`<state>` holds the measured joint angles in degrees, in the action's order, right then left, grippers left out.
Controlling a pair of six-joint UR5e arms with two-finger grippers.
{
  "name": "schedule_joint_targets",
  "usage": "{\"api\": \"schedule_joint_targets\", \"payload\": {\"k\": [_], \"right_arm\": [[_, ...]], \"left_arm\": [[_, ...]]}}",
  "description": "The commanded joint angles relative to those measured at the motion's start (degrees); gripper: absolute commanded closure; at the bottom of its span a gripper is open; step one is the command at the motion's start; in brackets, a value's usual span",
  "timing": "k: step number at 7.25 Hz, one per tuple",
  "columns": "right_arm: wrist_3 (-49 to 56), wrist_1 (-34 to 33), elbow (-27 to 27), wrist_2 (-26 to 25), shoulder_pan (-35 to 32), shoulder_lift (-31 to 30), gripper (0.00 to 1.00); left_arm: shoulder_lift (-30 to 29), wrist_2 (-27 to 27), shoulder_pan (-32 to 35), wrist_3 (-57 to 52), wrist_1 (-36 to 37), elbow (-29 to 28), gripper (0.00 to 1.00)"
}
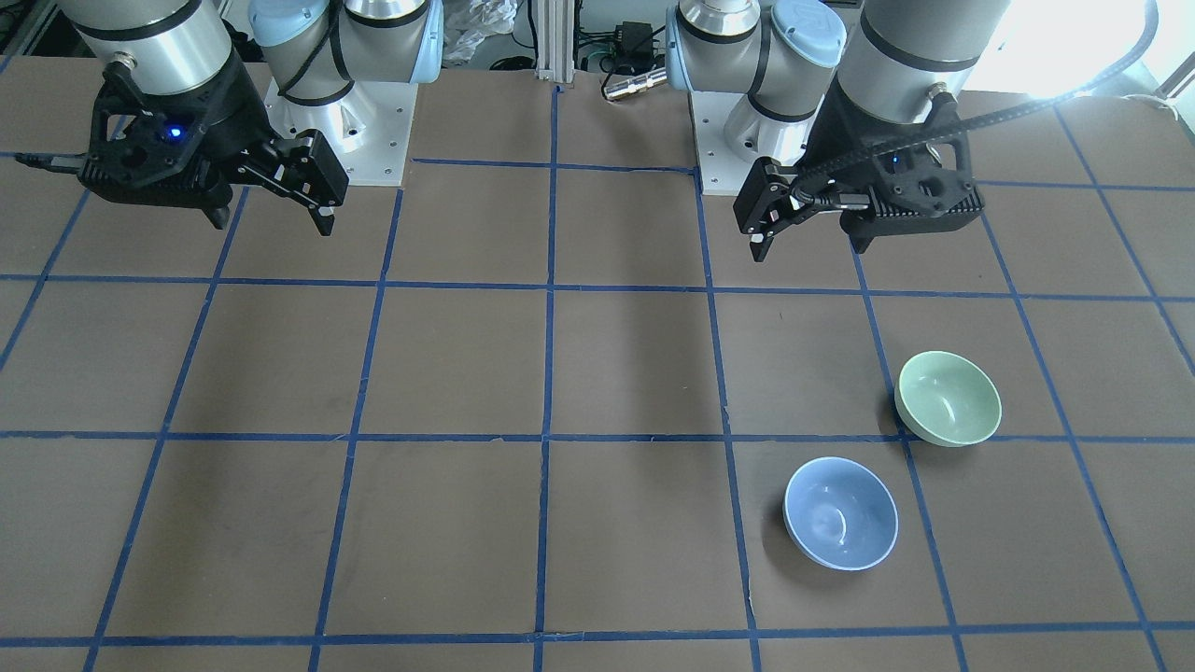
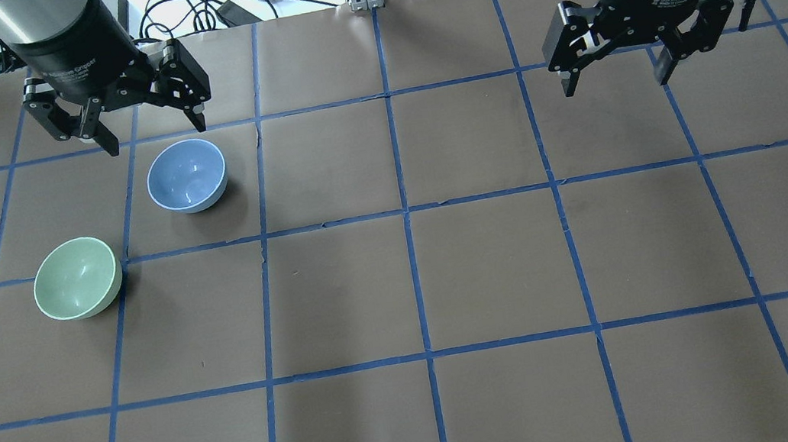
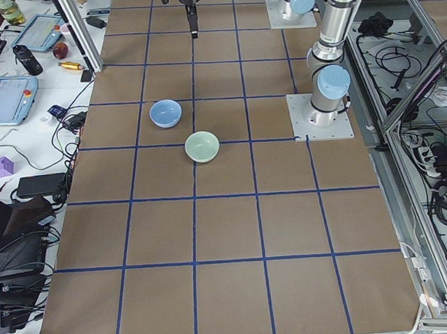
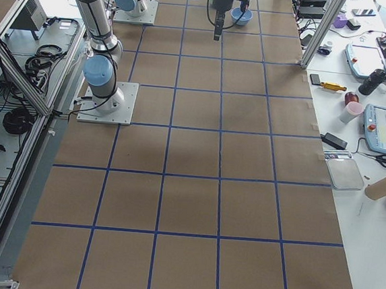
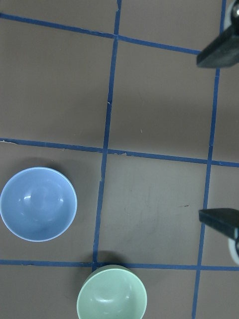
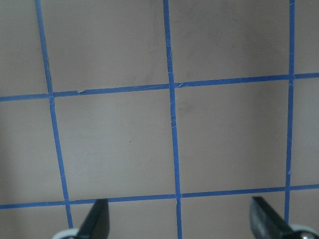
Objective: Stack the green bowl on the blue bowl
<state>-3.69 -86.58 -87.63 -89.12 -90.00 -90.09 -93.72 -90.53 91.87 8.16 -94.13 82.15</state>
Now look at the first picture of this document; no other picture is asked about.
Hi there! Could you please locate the silver metal connector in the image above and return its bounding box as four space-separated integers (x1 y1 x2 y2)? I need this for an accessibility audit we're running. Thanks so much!
601 67 668 102

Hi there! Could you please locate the green bowl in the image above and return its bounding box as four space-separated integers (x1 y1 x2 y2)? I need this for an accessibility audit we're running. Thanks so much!
893 350 1004 448

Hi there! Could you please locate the aluminium frame post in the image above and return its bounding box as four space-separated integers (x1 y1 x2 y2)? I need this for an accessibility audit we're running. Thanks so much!
528 1 577 88

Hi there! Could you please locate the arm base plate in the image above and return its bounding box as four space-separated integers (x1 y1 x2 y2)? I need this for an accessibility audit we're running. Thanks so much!
690 91 815 196
264 83 419 187

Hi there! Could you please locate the black corrugated cable conduit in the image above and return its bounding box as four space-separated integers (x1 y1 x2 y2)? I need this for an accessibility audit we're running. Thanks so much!
793 0 1160 188

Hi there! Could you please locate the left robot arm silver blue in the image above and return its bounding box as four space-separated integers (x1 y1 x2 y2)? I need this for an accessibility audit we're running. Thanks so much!
663 1 1009 262

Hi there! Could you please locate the blue bowl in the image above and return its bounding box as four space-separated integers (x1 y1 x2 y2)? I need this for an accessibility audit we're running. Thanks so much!
782 456 900 572

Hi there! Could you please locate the black power adapter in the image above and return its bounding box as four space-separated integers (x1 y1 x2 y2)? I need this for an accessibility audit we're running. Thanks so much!
612 22 656 60

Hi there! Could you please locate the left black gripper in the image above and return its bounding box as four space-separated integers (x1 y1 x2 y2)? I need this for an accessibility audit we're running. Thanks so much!
733 84 985 263

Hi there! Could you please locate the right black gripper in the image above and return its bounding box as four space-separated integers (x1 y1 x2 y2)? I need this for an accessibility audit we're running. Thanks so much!
78 63 349 236

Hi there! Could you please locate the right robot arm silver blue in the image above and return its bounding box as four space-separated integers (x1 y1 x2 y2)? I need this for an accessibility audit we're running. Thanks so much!
41 1 445 236

